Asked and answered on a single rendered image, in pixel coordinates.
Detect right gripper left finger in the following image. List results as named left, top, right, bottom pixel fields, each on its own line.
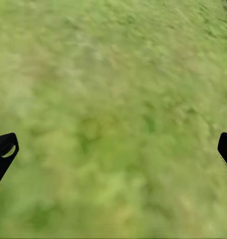
left=0, top=132, right=19, bottom=181

